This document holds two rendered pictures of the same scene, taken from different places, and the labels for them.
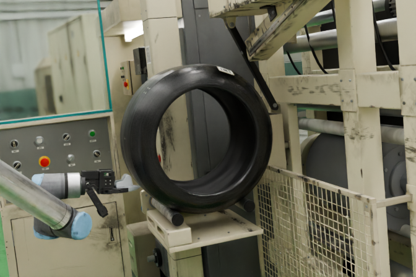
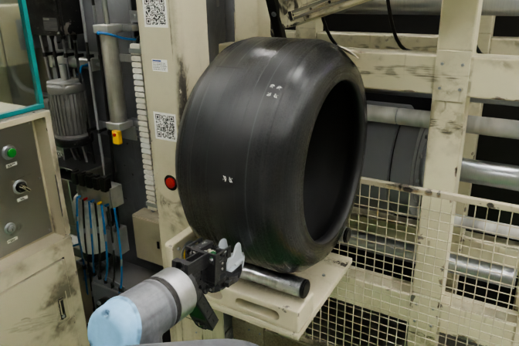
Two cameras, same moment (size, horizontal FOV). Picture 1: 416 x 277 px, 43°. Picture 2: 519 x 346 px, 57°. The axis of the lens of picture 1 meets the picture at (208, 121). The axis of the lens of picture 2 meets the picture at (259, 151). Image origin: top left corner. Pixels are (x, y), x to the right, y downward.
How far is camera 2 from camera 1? 1.48 m
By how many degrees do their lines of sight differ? 42
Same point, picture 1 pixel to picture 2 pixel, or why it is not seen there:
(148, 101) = (291, 113)
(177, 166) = not seen: hidden behind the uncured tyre
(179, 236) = (306, 310)
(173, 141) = not seen: hidden behind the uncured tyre
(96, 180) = (203, 270)
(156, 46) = not seen: outside the picture
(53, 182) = (159, 311)
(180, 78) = (322, 68)
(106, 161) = (36, 194)
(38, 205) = not seen: outside the picture
